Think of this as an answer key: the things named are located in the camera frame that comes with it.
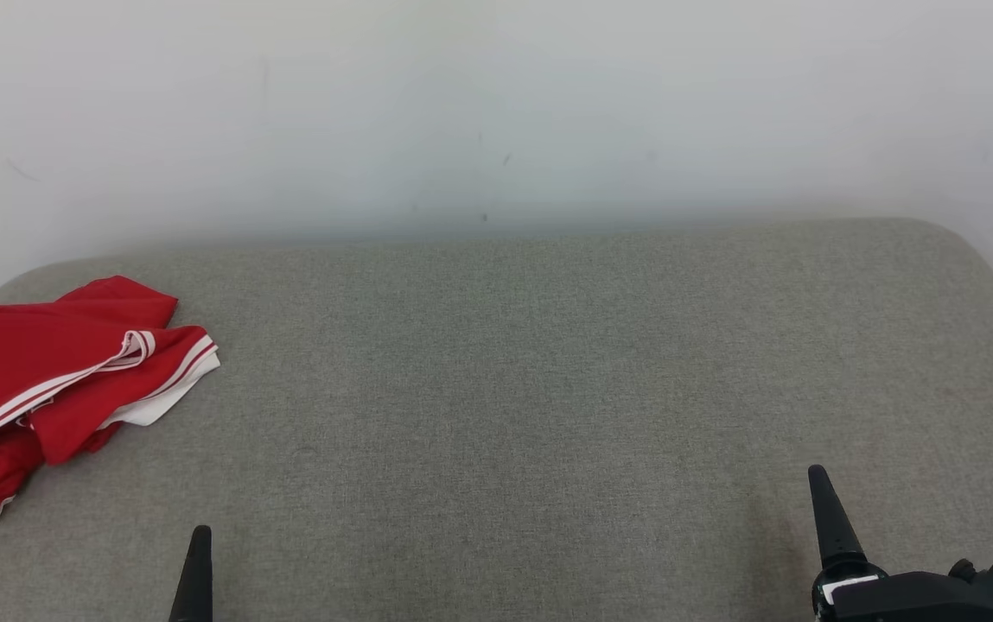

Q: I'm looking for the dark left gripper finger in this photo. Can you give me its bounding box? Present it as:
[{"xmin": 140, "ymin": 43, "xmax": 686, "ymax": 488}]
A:
[{"xmin": 169, "ymin": 525, "xmax": 213, "ymax": 622}]

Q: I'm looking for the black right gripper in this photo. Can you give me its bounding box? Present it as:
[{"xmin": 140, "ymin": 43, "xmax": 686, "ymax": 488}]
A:
[{"xmin": 807, "ymin": 465, "xmax": 993, "ymax": 622}]

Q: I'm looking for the red shirt with white sleeves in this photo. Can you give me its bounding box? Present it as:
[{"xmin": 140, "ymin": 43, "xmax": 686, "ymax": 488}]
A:
[{"xmin": 0, "ymin": 276, "xmax": 221, "ymax": 467}]

